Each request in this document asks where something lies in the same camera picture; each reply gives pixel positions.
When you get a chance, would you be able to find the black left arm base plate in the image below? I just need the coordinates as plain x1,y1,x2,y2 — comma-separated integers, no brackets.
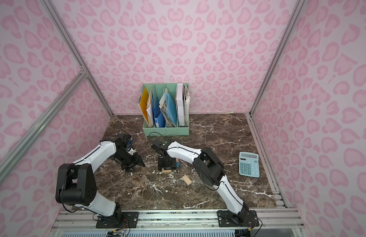
96,211,139,229

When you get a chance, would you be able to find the mint green file organizer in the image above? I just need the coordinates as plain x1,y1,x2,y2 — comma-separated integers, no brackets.
138,82,191,137

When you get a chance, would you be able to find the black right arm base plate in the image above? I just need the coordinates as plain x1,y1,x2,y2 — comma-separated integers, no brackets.
216,210,260,228

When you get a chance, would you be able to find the teal desk calculator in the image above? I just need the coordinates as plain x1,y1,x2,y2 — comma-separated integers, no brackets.
239,152,260,178

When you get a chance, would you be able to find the papers and folders stack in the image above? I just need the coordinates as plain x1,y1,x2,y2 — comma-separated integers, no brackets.
137,83,191,128

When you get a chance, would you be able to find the blue black stapler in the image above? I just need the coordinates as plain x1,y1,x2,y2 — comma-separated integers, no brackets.
127,137,134,147

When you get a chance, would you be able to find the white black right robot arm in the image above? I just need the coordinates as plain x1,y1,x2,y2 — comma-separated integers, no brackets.
151,140,258,224

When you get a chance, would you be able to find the aluminium front rail frame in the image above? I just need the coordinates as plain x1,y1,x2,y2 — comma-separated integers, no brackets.
49,208,308,237

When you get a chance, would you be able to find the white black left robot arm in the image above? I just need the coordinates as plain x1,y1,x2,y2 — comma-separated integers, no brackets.
55,132,145,222

